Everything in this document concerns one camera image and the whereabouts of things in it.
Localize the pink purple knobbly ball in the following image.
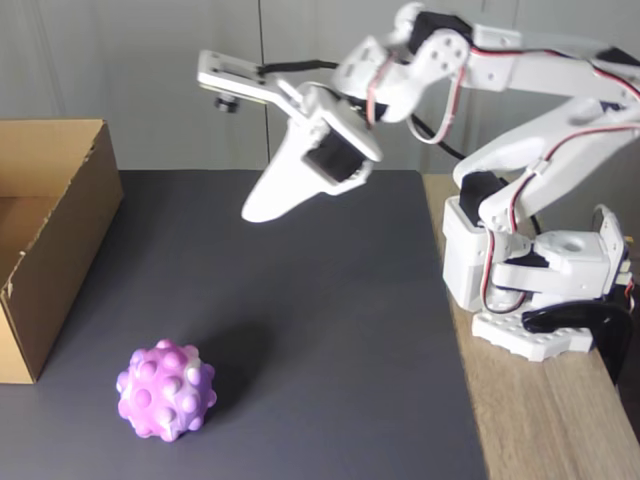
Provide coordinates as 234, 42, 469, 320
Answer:
116, 338, 218, 444

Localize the brown cardboard box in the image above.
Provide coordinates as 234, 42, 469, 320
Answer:
0, 118, 125, 385

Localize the dark grey table mat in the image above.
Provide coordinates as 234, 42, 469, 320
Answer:
0, 169, 489, 480

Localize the black table clamp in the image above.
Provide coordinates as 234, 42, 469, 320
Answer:
521, 299, 634, 387

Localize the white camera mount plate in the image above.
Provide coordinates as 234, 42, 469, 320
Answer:
195, 49, 314, 121

